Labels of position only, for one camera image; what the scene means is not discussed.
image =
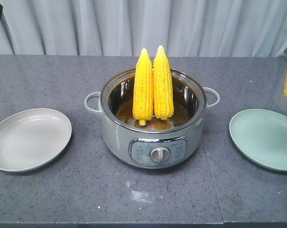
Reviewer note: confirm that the grey-green electric cooking pot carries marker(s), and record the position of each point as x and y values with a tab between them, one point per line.
160	143

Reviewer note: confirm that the grey pleated curtain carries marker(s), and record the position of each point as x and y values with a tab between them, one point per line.
186	28

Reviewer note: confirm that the beige round plate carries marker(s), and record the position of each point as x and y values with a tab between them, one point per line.
31	139

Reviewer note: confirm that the light green round plate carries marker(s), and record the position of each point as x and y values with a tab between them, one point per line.
261	136

